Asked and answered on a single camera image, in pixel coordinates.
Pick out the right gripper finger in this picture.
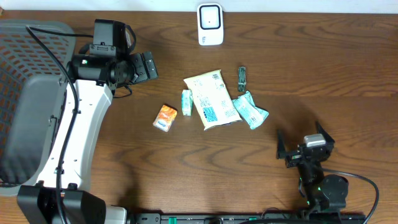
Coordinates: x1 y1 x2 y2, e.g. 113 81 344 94
315 121 335 146
276 129 286 159

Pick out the small green tissue pack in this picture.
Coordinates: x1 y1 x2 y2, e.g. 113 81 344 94
181 90 193 116

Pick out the orange tissue pack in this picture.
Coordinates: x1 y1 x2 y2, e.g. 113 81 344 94
153 105 178 132

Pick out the yellow snack bag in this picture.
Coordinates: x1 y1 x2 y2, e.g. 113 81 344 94
184 70 242 131

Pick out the dark green snack packet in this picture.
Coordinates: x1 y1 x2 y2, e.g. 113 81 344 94
238 67 246 92

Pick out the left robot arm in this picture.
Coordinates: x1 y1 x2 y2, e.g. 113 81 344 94
17 19 158 223

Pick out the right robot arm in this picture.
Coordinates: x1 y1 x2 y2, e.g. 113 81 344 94
276 122 348 218

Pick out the white barcode scanner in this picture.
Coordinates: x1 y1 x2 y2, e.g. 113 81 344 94
197 3 224 46

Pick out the grey plastic basket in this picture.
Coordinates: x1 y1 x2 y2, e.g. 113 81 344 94
1 19 76 197

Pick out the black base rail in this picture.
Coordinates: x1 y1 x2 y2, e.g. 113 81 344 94
126 212 366 224

